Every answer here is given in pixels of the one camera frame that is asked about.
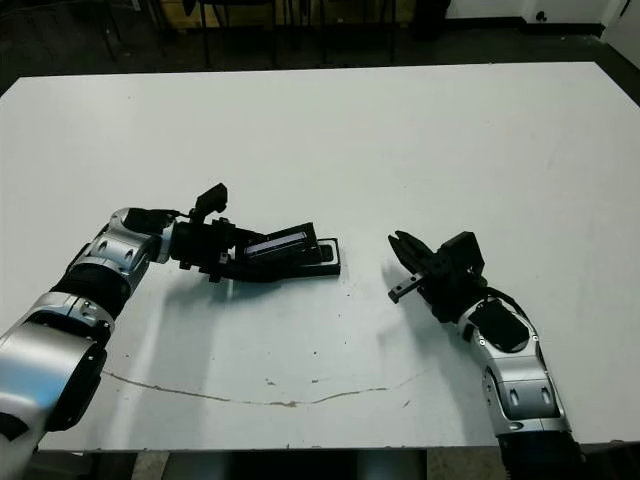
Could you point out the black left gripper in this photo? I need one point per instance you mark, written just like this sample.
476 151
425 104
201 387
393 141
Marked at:
200 245

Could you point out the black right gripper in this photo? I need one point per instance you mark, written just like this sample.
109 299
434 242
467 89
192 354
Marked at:
450 295

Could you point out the black box lid with label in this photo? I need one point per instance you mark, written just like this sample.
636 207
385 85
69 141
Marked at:
295 247

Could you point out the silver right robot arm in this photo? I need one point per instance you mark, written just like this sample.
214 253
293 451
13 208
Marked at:
520 390

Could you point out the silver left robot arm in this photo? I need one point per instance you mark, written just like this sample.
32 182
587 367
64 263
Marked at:
100 250

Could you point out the black box white inside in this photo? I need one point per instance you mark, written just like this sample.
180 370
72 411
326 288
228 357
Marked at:
332 270

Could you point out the black waste bin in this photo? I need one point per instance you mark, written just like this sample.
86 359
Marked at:
432 20

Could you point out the black chair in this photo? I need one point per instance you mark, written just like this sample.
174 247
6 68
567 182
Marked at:
111 42

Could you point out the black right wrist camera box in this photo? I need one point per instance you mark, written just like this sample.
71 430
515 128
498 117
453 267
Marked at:
462 255

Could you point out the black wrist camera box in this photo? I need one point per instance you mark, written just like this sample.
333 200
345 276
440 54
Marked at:
462 255
212 200

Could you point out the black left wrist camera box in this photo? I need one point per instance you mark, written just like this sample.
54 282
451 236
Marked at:
212 200

